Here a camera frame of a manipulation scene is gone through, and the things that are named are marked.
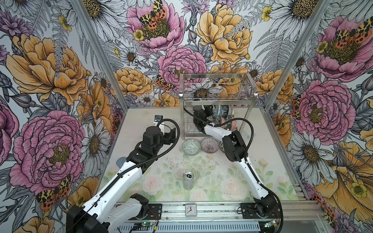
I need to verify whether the blue floral bowl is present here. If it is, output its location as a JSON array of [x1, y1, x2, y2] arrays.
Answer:
[[213, 105, 224, 118]]

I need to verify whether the dark grey petal bowl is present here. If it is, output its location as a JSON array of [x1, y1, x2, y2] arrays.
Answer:
[[222, 105, 233, 118]]

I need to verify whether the purple glass bowl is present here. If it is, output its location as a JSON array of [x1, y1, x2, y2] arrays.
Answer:
[[201, 138, 219, 153]]

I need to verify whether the green geometric pattern bowl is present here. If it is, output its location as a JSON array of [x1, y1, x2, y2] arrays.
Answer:
[[182, 139, 202, 156]]

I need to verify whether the green leaf pattern bowl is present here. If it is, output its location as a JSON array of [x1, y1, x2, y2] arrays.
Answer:
[[215, 115, 222, 125]]

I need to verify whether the dark speckled pattern bowl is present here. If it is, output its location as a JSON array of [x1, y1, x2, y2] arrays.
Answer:
[[225, 115, 237, 131]]

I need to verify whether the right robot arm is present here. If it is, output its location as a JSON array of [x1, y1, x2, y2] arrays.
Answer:
[[184, 105, 281, 218]]

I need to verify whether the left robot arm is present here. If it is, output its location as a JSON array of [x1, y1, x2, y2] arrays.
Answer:
[[66, 125, 180, 233]]

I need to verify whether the steel two-tier dish rack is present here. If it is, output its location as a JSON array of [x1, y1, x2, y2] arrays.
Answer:
[[178, 73, 258, 140]]

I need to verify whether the silver drink can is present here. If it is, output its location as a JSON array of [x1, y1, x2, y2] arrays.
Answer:
[[183, 171, 194, 190]]

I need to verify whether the small white clock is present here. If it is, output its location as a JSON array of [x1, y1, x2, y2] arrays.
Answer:
[[185, 203, 197, 217]]

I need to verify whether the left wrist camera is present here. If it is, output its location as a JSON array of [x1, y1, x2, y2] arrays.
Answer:
[[154, 115, 163, 126]]

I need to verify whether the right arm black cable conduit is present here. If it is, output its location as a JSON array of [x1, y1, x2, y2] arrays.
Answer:
[[183, 104, 284, 233]]

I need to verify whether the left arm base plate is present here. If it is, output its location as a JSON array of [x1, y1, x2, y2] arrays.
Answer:
[[130, 203, 163, 220]]

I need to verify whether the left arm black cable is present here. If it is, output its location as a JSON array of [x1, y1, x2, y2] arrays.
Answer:
[[66, 118, 181, 231]]

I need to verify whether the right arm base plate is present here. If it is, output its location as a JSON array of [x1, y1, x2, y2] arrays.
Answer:
[[236, 203, 283, 219]]

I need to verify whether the aluminium front rail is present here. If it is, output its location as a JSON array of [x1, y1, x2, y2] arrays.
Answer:
[[76, 200, 327, 223]]

